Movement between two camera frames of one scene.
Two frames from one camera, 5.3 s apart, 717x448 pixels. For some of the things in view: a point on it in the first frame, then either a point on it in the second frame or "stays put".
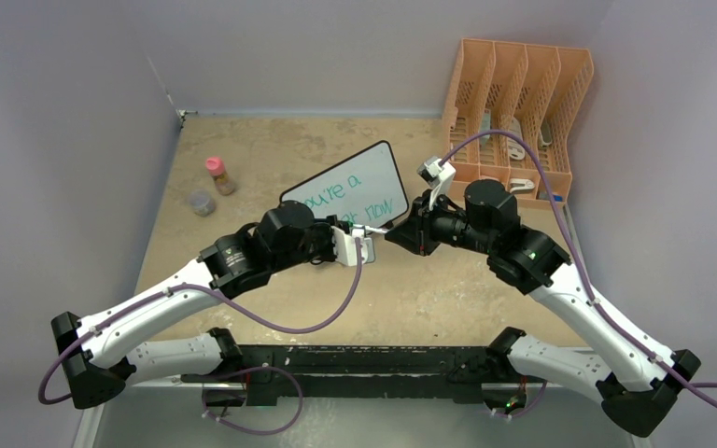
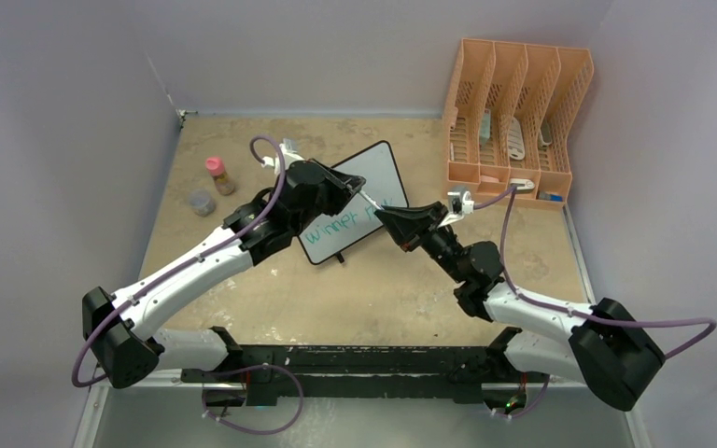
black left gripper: x=331 y=220 to x=344 y=189
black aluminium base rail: x=358 y=373 stays put
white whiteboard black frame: x=364 y=189 stays put
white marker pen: x=376 y=230 to x=371 y=200
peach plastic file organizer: x=530 y=91 stays put
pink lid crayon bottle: x=216 y=167 stays put
